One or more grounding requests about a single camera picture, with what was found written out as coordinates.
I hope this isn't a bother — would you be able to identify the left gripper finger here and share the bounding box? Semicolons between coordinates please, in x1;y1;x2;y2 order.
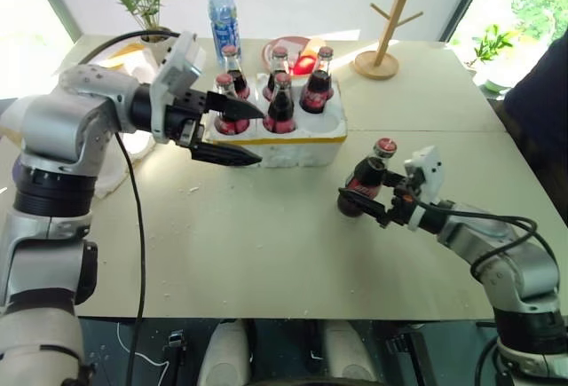
205;91;267;122
190;138;264;168

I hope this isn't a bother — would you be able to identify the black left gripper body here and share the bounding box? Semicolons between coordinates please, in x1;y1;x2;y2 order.
166;90;209;150

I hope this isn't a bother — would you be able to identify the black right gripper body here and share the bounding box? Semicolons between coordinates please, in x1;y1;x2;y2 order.
383;173;423;228

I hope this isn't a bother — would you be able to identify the glass cola bottle red cap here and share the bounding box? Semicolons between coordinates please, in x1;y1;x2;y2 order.
299;46;335;115
336;137;399;219
262;72;297;135
262;46;292;101
220;44;251;100
214;73;251;135

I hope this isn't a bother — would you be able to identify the white foam crate yellow tape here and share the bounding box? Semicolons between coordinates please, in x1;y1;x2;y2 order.
202;71;348;169

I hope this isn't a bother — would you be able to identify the green potted palm plant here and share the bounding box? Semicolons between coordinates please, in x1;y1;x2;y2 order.
73;0;179;57

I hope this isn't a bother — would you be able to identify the red round plate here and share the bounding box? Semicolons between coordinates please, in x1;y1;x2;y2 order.
261;35;330;77

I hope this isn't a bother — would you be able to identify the red fruit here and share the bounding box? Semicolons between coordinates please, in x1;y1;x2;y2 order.
294;54;318;76

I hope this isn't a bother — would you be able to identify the clear water bottle blue cap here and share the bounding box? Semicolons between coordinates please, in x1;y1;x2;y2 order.
207;0;243;68

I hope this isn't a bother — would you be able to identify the wooden mug tree stand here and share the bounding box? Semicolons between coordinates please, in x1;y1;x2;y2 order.
353;0;425;81

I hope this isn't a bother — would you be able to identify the white rounded robot shell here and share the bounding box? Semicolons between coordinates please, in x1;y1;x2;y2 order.
197;319;250;386
322;320;379;386

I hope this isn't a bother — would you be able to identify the person in dark clothing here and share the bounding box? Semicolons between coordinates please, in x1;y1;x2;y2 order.
503;30;568;227

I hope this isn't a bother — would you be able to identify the small green potted plant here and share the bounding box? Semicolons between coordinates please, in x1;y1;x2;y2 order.
463;24;516;79

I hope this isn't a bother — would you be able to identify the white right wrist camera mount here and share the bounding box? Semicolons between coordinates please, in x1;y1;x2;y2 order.
402;145;446;232

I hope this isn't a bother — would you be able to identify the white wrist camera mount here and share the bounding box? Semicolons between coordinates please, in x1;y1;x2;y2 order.
402;145;446;232
148;30;208;146

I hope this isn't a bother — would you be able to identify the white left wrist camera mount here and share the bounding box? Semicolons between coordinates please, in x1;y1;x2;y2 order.
148;30;208;146

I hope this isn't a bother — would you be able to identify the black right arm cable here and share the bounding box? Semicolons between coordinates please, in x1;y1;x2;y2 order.
424;201;556;386

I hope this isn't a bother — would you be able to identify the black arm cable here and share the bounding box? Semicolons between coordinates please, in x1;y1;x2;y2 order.
424;201;556;386
83;29;183;386

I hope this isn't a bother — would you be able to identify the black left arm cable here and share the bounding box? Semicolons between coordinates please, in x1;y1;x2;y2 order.
83;29;183;386

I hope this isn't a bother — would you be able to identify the dark window frame post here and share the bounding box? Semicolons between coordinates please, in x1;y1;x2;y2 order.
440;0;487;43
33;0;86;45

